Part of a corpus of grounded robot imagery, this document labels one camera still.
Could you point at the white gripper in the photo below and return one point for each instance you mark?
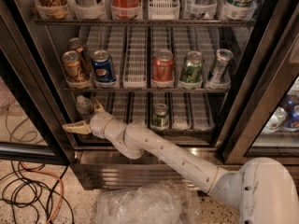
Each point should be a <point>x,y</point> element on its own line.
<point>99,124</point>

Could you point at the clear plastic water bottle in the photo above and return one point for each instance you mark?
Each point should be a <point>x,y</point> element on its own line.
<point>84,106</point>

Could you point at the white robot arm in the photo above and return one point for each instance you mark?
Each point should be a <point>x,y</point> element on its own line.
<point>262,189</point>

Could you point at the steel fridge base grille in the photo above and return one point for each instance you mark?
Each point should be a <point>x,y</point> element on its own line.
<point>106,168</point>

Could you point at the left glass fridge door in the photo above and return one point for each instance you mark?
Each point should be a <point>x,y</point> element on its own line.
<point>39,137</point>

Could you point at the glass fridge door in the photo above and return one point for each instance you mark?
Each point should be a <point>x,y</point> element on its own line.
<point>39,137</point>
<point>267,70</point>

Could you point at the green soda can bottom shelf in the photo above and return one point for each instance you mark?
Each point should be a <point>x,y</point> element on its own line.
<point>160,118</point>

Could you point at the green soda can shelf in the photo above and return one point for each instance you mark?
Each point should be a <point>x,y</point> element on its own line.
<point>191,70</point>
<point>160,118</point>

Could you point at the red soda can middle shelf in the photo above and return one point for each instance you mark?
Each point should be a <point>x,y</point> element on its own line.
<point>163,64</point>

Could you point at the green soda can middle shelf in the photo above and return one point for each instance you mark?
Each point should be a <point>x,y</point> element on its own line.
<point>191,70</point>

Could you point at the red Coke can top shelf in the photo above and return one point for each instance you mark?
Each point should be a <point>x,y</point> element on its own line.
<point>125,9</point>

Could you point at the right glass fridge door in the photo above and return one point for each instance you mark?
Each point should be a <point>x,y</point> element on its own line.
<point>267,70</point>

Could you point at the blue Pepsi can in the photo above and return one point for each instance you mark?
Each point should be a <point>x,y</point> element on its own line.
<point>103,66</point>

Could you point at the gold can front left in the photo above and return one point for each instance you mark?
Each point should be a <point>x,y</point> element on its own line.
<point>74,67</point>

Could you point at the gold can rear left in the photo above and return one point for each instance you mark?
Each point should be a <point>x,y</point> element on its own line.
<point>77,44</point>

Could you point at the clear plastic bag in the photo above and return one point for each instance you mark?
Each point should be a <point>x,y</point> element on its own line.
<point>160,203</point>

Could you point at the slim silver can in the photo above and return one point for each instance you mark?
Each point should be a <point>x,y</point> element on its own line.
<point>217,70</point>

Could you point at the white can behind right door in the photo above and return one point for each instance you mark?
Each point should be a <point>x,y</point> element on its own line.
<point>276,119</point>

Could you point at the blue can behind right door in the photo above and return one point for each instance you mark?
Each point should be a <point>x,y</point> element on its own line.
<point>291,105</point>

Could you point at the middle wire shelf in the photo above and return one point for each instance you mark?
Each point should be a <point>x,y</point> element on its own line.
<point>147,89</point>

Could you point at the wire shelf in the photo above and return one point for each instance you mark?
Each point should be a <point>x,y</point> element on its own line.
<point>210,23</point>
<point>147,89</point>
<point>187,130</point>

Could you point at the bottom wire shelf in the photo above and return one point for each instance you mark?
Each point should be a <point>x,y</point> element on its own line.
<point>187,130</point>

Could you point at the top wire shelf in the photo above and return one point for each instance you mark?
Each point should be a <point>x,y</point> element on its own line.
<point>210,23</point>

